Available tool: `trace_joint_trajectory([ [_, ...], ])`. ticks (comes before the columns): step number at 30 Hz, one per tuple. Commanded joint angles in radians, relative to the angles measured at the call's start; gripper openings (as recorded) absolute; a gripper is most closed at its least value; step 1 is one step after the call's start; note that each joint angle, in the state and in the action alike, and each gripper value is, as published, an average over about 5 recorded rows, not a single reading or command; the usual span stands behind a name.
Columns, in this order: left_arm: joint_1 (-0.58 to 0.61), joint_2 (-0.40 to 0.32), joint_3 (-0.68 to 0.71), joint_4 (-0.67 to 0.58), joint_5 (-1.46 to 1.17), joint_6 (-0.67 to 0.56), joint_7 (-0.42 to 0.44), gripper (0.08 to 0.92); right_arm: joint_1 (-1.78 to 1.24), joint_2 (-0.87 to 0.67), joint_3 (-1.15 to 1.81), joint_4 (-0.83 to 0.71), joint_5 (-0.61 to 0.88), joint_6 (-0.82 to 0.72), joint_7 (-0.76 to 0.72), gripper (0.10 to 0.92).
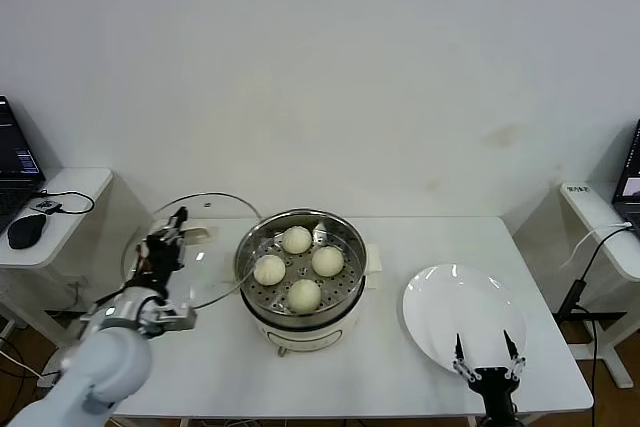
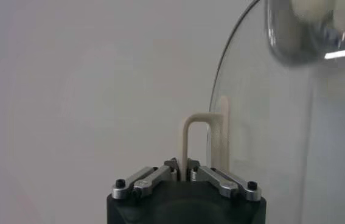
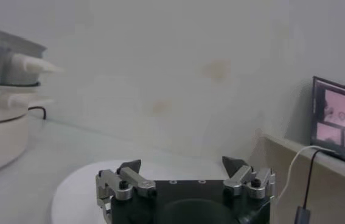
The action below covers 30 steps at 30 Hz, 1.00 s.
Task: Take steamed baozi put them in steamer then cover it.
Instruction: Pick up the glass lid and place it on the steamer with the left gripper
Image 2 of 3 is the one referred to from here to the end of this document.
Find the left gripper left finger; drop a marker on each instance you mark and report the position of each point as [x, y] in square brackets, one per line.
[151, 179]

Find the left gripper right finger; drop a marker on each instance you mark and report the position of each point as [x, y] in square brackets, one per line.
[218, 181]

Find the stainless steel steamer basket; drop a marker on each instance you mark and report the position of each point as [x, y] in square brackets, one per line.
[291, 45]

